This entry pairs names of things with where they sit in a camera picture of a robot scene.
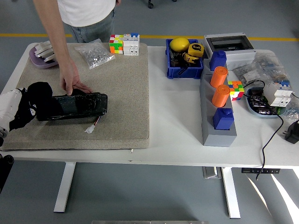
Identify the person's hand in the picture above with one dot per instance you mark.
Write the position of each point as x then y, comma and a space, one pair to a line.
69, 77

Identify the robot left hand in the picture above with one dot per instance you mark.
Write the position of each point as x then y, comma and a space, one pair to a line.
9, 105

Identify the black table control panel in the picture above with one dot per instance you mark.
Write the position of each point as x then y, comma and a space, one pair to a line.
260, 170

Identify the purple oval tray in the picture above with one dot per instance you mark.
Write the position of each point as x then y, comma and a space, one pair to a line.
42, 63

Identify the clear bag of metal nuts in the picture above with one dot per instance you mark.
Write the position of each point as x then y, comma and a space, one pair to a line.
95, 54

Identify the silver metal bar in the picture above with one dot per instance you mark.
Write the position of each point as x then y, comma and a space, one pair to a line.
43, 52

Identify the white plastic block piece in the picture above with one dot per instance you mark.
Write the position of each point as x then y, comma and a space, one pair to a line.
44, 44

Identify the grey-brown table mat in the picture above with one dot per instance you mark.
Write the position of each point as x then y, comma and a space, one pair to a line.
116, 93

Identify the multicoloured puzzle cube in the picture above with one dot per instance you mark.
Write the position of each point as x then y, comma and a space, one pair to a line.
236, 91
116, 44

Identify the person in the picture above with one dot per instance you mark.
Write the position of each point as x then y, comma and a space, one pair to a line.
86, 14

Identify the white circuit breaker blue top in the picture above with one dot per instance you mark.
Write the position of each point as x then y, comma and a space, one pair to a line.
131, 45
279, 93

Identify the white table leg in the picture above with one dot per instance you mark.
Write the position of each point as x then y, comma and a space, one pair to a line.
230, 193
65, 186

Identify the black chair castor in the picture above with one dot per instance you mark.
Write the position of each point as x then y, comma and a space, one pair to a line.
150, 4

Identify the yellow ball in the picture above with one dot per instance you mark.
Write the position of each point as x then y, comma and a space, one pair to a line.
179, 44

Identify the blue plastic bin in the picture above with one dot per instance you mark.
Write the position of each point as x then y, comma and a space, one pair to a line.
184, 71

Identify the yellow black tape measure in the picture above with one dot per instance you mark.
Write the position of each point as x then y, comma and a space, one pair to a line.
190, 58

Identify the round yellow tape measure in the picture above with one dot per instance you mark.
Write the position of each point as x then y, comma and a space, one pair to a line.
195, 49

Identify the orange cylinder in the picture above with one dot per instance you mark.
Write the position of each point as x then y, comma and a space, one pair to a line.
220, 95
218, 77

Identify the blue square block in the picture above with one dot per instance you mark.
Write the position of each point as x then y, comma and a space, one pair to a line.
223, 120
217, 61

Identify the long grey block holder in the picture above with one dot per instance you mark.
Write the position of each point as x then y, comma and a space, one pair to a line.
218, 137

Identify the grey box under table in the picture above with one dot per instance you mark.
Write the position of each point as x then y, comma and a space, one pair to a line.
211, 172

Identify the grey electrical box clear lid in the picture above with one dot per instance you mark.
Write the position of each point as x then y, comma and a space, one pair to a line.
240, 54

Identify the light blue oval tray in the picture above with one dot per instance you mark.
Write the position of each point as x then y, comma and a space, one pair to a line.
254, 112

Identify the dark electronic parts pile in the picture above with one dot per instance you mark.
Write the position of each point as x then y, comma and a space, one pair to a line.
257, 102

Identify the clear bags of small parts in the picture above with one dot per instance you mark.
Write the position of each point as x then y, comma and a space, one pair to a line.
268, 65

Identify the small clear bag of screws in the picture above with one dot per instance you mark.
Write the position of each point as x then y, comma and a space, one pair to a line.
292, 113

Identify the black power adapter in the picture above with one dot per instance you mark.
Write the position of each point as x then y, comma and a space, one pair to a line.
293, 133

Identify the white plastic bracket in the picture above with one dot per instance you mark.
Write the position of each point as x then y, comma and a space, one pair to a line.
49, 59

